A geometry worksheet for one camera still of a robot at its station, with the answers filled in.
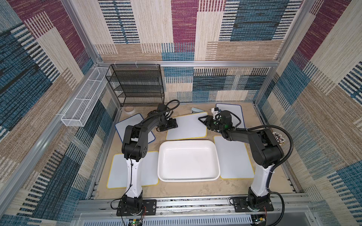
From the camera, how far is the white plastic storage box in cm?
86

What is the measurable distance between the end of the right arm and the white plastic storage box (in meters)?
0.11

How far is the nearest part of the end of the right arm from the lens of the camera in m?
0.80
